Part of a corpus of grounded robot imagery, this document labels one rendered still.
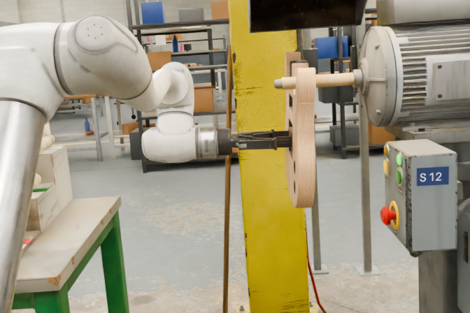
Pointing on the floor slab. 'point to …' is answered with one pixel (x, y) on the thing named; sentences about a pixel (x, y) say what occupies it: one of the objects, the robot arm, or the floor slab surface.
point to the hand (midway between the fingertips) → (289, 138)
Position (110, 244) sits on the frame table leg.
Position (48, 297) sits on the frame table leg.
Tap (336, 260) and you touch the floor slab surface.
